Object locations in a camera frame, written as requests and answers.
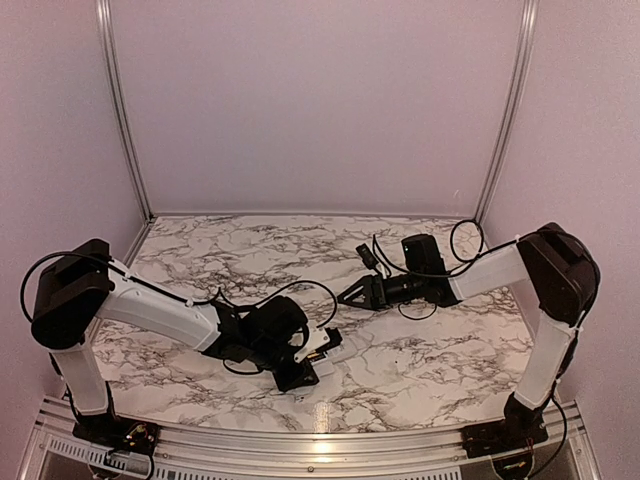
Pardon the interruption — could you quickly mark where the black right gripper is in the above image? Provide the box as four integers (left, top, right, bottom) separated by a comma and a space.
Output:
338, 270, 426, 310

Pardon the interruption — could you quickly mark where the white remote control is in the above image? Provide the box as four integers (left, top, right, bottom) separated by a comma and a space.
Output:
310, 345, 355, 377

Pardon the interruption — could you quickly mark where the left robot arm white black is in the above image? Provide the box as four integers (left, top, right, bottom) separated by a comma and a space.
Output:
23, 239, 328, 445

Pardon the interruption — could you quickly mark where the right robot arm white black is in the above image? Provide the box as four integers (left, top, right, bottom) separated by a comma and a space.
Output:
338, 223, 601, 448

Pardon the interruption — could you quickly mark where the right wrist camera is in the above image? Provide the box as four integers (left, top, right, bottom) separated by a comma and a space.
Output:
356, 243, 389, 278

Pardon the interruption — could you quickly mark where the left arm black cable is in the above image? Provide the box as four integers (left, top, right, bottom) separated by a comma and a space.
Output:
19, 251, 339, 376

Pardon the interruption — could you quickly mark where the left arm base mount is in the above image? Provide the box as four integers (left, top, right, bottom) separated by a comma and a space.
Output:
72, 414, 160, 455

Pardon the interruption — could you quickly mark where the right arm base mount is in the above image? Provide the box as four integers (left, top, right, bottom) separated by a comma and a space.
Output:
461, 419, 549, 458

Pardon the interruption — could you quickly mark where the front aluminium rail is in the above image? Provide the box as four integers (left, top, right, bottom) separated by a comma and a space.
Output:
17, 397, 602, 479

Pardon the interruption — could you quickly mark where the right aluminium frame post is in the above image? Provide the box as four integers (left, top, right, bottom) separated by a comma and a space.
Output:
474, 0, 540, 223

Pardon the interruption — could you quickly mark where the aluminium frame post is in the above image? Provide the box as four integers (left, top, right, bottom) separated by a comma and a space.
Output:
95, 0, 154, 223
474, 0, 540, 223

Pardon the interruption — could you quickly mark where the left aluminium frame post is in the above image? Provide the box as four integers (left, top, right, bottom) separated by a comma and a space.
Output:
95, 0, 154, 223

